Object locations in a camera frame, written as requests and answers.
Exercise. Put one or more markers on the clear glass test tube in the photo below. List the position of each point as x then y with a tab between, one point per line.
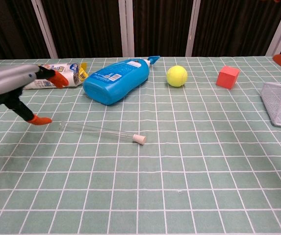
96	131

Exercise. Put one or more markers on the yellow tennis ball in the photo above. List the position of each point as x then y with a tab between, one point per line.
177	76

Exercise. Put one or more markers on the white conical rubber stopper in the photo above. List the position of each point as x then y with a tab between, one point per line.
140	139

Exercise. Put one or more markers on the green white checked tablecloth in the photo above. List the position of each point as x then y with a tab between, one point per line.
155	171

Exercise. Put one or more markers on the blue detergent pump bottle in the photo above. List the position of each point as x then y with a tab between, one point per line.
113	80

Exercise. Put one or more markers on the red foam cube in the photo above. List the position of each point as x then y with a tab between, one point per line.
226	78

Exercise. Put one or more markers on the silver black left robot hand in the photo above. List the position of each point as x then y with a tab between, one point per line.
3	83

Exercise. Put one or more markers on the plastic pack of white rolls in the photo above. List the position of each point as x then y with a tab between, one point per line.
74	71

